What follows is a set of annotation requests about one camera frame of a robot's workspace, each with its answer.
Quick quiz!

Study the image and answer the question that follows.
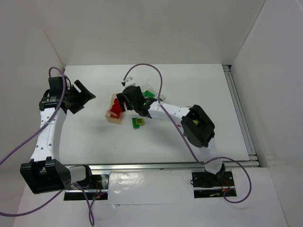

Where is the green long lego brick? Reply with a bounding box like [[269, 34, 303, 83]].
[[144, 90, 155, 98]]

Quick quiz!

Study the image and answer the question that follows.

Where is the red arch lego brick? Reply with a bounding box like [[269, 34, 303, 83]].
[[110, 98, 121, 111]]

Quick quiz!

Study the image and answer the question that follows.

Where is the red curved lego brick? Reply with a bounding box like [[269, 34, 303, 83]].
[[109, 109, 122, 118]]

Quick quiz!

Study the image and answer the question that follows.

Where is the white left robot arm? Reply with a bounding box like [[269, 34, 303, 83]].
[[20, 77, 95, 194]]

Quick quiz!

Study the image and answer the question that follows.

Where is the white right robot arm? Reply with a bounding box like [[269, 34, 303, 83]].
[[117, 86, 225, 181]]

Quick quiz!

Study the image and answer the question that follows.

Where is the clear transparent plastic container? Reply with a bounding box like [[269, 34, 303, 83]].
[[140, 83, 158, 99]]

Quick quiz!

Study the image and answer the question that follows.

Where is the amber transparent plastic container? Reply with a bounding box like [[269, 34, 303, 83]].
[[105, 94, 123, 124]]

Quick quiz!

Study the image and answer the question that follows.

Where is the lime small lego brick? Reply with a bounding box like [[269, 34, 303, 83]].
[[135, 118, 145, 125]]

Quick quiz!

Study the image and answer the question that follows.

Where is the green flat lego brick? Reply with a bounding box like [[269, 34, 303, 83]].
[[132, 118, 143, 129]]

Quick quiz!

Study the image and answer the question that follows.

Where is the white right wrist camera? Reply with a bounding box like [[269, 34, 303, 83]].
[[121, 77, 136, 88]]

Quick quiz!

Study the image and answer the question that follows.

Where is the aluminium front rail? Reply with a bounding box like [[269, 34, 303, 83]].
[[63, 160, 258, 173]]

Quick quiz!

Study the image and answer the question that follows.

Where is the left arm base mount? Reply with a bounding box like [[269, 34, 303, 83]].
[[63, 172, 109, 201]]

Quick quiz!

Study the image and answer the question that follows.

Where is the aluminium side rail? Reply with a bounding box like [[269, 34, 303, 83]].
[[222, 65, 260, 166]]

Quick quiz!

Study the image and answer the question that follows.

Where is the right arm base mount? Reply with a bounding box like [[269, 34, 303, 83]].
[[190, 171, 237, 199]]

